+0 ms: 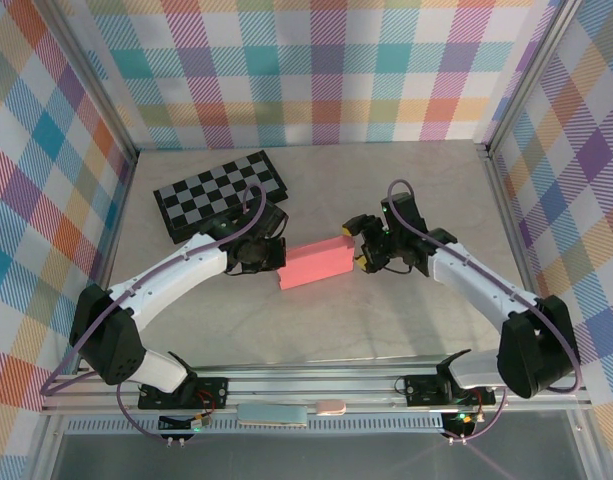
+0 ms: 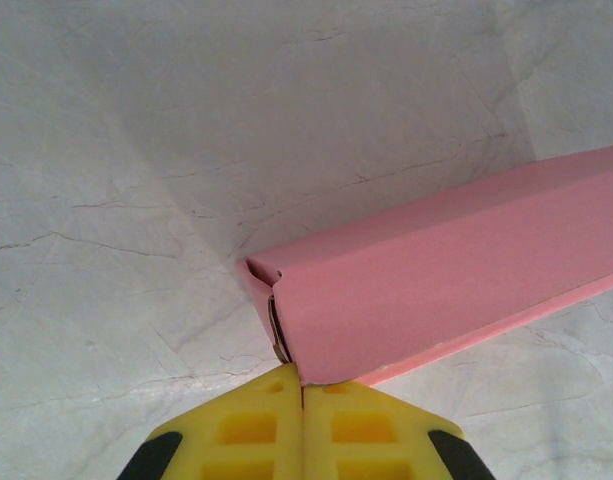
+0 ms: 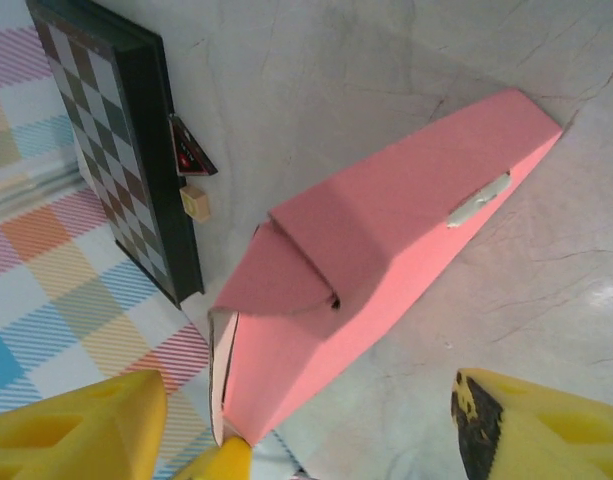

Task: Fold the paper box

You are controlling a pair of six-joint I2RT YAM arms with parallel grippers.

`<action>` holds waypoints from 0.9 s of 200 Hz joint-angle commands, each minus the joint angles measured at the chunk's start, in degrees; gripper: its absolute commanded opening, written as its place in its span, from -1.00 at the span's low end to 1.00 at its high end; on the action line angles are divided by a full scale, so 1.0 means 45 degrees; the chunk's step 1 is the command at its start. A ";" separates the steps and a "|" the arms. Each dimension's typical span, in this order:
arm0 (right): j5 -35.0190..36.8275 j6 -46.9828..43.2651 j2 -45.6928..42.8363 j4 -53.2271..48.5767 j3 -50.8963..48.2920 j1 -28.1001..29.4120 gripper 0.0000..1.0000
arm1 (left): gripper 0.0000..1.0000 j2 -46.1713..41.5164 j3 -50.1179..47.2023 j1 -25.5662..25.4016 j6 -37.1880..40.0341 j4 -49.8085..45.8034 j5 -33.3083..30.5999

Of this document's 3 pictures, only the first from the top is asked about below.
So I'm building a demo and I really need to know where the small pink oval object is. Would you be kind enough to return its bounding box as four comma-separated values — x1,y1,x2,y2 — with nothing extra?
314,398,347,417

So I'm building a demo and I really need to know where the aluminium table side rail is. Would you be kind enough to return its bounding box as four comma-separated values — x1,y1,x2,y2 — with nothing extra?
478,142,558,370

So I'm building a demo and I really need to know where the grey metal panel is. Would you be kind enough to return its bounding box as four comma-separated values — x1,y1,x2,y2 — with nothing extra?
50,432,587,480

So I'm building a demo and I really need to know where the light blue flat pad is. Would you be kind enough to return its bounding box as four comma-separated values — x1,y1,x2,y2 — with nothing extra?
237,403,310,428

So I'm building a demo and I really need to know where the black grey checkerboard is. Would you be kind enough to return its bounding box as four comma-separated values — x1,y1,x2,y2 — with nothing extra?
153,151,290,245

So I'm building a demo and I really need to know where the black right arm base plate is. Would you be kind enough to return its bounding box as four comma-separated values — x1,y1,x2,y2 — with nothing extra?
394,373,497,407

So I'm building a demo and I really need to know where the pink white paper box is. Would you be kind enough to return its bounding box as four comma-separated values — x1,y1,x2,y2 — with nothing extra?
277,234,356,292

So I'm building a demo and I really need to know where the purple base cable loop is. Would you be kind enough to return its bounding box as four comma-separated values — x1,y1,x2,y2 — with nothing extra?
116,382,187,444
448,384,510,444

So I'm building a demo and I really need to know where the aluminium frame rail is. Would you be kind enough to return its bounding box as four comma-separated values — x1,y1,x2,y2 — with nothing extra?
39,367,595,417

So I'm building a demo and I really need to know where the aluminium corner post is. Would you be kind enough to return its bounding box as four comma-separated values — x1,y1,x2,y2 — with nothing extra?
483,0,587,159
48,0,140,161

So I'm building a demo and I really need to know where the small electronics board green light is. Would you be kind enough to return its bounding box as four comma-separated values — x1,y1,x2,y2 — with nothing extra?
443,410,482,432
158,412,210,432

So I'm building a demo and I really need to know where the perforated metal cable tray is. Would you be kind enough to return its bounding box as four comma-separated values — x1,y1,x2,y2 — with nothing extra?
65,417,450,435

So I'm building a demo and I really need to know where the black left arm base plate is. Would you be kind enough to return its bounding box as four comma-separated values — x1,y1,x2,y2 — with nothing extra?
137,377,231,410

